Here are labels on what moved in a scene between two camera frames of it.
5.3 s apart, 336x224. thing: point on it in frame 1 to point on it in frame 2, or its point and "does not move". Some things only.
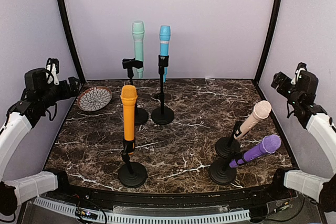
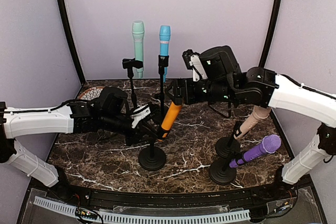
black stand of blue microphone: x=162 y=115 does not move
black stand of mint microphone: x=141 y=114 does not move
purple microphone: x=271 y=144 does not move
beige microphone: x=262 y=110 does not move
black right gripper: x=277 y=81 to x=189 y=97
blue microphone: x=164 y=36 does not move
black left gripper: x=74 y=89 to x=136 y=136
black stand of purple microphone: x=220 y=171 does not move
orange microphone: x=128 y=96 to x=172 y=113
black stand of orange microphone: x=132 y=174 to x=151 y=158
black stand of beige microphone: x=228 y=147 does not move
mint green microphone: x=138 y=32 does not move
